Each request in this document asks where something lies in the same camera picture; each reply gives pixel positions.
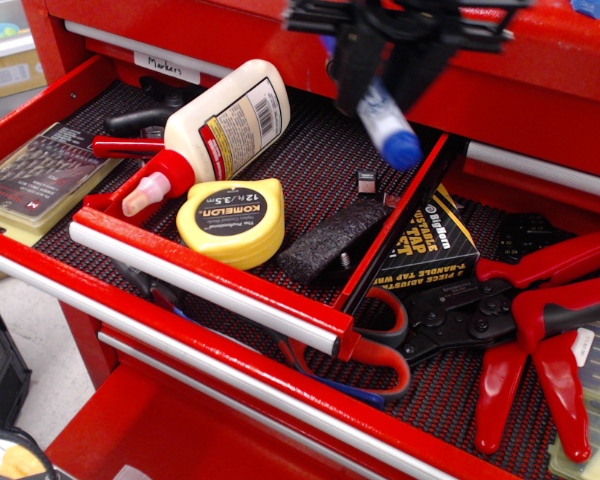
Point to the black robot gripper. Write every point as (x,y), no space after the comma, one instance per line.
(425,35)

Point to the blue white marker pen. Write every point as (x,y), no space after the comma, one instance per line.
(387,128)

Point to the small red open drawer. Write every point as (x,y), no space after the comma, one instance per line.
(316,162)

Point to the wide red open drawer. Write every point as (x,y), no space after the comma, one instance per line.
(175,321)

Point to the small black usb dongle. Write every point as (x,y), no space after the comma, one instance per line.
(366,182)

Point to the white glue bottle red cap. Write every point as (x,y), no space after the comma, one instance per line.
(216,135)

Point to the black yellow tap wrench box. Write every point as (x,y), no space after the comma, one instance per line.
(434,248)

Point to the black foam block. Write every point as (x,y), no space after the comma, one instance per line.
(309,256)

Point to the white markers label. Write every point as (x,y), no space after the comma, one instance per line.
(167,67)

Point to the yellow tape measure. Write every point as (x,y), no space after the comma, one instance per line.
(238,223)

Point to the red tool chest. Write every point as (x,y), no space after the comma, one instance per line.
(530,100)

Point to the clear plastic bit case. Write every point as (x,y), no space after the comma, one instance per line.
(587,352)

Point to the clear storage bins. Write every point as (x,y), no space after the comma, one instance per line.
(21,73)

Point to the drill bit set case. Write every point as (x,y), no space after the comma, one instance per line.
(45,179)

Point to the black handled tool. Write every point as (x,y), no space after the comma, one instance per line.
(132,123)

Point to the black crimper red handles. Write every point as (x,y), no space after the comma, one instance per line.
(479,314)

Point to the red handled tool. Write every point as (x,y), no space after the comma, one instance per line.
(135,148)

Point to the red grey handled pliers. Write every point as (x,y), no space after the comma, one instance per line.
(555,295)

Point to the red grey handled scissors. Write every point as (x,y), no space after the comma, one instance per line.
(379,348)

